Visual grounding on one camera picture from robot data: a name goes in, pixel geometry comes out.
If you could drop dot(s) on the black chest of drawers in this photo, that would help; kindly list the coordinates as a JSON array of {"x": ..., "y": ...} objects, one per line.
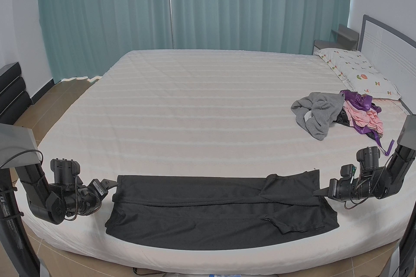
[{"x": 13, "y": 94}]

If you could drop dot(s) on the grey bedside table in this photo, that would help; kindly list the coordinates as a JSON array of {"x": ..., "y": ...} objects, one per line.
[{"x": 338, "y": 40}]

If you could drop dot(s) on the pile of clothes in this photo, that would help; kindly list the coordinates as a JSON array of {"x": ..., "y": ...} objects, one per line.
[{"x": 364, "y": 116}]

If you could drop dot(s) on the grey garment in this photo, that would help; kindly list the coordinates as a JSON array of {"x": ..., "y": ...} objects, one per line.
[{"x": 320, "y": 116}]

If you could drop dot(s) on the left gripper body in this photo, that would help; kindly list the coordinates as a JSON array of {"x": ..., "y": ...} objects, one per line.
[{"x": 91, "y": 199}]

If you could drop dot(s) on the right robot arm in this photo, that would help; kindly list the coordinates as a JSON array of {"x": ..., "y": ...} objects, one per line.
[{"x": 401, "y": 168}]

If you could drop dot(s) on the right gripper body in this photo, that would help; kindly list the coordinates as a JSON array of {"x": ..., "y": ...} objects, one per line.
[{"x": 344, "y": 189}]

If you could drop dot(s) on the white printed pillow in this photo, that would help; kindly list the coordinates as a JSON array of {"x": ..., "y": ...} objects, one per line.
[{"x": 360, "y": 72}]

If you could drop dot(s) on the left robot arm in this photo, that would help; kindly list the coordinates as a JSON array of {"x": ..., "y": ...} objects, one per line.
[{"x": 35, "y": 194}]

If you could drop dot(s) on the black T-shirt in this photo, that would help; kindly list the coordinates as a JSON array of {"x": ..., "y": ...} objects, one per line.
[{"x": 211, "y": 214}]

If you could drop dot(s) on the bed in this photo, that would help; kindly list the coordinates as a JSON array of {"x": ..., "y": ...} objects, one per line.
[{"x": 195, "y": 100}]

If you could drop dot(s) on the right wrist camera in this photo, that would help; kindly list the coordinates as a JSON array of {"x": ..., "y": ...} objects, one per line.
[{"x": 347, "y": 171}]

